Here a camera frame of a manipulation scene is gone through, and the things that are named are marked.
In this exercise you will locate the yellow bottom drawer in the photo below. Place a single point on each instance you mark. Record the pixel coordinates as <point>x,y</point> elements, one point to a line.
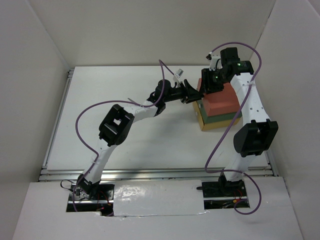
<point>210,126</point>

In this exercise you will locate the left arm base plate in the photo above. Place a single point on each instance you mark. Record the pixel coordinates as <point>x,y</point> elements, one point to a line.
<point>104,194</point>

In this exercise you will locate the green drawer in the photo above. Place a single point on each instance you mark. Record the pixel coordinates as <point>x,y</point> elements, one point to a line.
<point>208,119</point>

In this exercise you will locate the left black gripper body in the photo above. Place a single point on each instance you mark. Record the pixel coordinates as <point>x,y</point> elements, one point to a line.
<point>177,93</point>

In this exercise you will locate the white foam board cover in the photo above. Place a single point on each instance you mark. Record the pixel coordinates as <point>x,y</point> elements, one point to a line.
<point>158,198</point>

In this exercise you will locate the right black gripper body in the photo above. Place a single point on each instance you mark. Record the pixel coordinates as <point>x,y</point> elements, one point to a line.
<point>218,80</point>

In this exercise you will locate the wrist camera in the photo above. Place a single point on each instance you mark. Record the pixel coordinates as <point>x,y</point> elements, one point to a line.
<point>177,75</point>
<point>213,59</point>

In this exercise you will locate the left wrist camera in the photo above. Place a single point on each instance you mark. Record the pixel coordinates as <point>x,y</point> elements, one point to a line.
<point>177,75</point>

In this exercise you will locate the red top drawer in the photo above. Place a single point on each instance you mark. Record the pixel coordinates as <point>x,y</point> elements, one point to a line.
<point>221,102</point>

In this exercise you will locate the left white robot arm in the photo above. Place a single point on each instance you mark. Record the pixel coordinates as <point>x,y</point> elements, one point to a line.
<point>115,127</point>

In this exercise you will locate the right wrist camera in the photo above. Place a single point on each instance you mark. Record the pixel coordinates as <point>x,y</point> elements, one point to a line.
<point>213,59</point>

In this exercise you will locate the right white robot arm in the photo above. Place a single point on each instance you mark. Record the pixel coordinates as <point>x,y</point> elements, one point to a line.
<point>258,130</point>

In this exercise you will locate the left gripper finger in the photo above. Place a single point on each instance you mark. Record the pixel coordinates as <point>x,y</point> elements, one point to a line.
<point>191,93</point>
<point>190,100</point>

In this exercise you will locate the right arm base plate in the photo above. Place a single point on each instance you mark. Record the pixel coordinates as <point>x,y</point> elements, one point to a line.
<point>214,190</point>

